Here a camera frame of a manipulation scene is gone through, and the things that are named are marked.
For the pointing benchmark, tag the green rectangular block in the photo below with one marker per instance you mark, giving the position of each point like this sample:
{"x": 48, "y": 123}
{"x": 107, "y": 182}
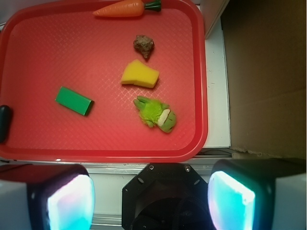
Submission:
{"x": 74, "y": 101}

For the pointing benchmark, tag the yellow sponge piece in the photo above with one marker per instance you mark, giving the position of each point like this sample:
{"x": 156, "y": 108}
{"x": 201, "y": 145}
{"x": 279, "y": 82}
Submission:
{"x": 138, "y": 74}

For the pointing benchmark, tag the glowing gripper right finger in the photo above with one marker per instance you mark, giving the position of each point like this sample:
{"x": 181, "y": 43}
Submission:
{"x": 265, "y": 194}

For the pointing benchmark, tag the green plush frog toy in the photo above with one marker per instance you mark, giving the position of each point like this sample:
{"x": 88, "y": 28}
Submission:
{"x": 155, "y": 113}

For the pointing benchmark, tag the brown rock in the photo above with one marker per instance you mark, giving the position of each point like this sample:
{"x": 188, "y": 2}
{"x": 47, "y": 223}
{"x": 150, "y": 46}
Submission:
{"x": 144, "y": 45}

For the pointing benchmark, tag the red plastic tray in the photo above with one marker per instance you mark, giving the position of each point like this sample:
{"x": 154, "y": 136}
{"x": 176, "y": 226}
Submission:
{"x": 61, "y": 43}

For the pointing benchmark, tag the brown cardboard box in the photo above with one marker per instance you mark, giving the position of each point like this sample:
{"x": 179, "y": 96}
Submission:
{"x": 266, "y": 57}

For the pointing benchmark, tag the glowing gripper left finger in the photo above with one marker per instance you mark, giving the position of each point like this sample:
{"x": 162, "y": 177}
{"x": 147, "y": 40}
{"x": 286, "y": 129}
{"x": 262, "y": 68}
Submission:
{"x": 46, "y": 197}

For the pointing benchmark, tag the dark green toy cucumber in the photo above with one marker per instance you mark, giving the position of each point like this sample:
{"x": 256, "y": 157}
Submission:
{"x": 6, "y": 114}

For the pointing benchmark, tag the orange toy carrot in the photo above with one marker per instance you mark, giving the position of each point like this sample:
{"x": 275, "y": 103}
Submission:
{"x": 128, "y": 8}

